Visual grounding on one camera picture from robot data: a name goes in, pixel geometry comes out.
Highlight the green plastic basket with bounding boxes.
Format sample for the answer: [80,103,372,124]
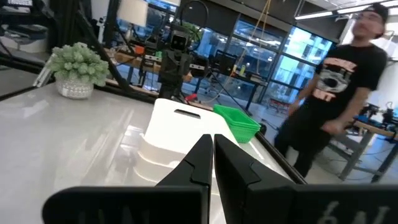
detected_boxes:
[231,126,261,144]
[213,104,262,133]

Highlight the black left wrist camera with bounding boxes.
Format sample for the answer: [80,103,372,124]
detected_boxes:
[169,24,191,52]

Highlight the wooden top metal table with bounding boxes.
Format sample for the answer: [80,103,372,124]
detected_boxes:
[337,119,398,184]

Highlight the green plant in white pot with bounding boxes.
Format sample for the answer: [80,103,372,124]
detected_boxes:
[46,42,110,100]

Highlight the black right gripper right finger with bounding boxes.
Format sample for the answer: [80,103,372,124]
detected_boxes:
[213,133,398,224]

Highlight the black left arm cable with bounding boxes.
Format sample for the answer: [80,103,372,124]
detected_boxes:
[179,0,210,35]

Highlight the white shade lamp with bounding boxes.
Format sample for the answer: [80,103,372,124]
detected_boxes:
[117,0,149,41]

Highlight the black rig frame strut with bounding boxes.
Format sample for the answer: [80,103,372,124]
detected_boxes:
[74,0,134,94]

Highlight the ceiling light strip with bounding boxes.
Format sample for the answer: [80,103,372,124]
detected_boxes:
[294,0,398,21]

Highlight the black monitor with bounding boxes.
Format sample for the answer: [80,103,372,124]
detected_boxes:
[214,49,239,77]

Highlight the person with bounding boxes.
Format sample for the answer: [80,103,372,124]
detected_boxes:
[275,2,390,179]

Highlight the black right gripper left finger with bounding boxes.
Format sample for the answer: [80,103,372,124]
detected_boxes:
[42,133,214,224]

